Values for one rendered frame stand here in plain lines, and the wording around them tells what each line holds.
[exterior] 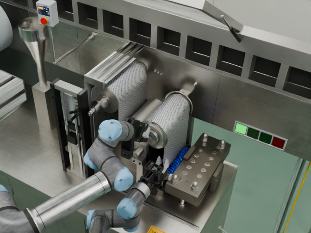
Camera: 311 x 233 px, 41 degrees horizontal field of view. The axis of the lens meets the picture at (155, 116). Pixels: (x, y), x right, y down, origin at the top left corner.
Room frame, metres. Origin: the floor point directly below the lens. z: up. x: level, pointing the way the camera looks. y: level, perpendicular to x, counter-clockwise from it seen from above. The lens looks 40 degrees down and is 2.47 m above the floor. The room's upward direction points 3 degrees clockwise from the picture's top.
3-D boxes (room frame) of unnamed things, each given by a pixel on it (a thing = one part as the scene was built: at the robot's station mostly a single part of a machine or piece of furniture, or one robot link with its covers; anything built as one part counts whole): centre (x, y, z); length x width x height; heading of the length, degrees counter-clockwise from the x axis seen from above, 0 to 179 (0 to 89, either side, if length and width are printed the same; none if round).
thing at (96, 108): (1.37, 0.27, 1.34); 0.06 x 0.03 x 0.03; 152
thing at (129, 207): (1.06, 0.08, 1.11); 0.11 x 0.08 x 0.09; 152
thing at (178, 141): (1.41, -0.10, 1.12); 0.23 x 0.01 x 0.18; 152
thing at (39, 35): (1.76, 0.60, 1.50); 0.14 x 0.14 x 0.06
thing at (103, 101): (1.42, 0.24, 1.34); 0.06 x 0.06 x 0.06; 62
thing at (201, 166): (1.39, -0.23, 1.00); 0.40 x 0.16 x 0.06; 152
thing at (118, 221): (1.06, 0.10, 1.01); 0.11 x 0.08 x 0.11; 95
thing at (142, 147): (1.31, 0.06, 1.05); 0.06 x 0.05 x 0.31; 152
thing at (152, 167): (1.20, 0.01, 1.12); 0.12 x 0.08 x 0.09; 152
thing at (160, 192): (1.41, -0.10, 0.92); 0.28 x 0.04 x 0.04; 152
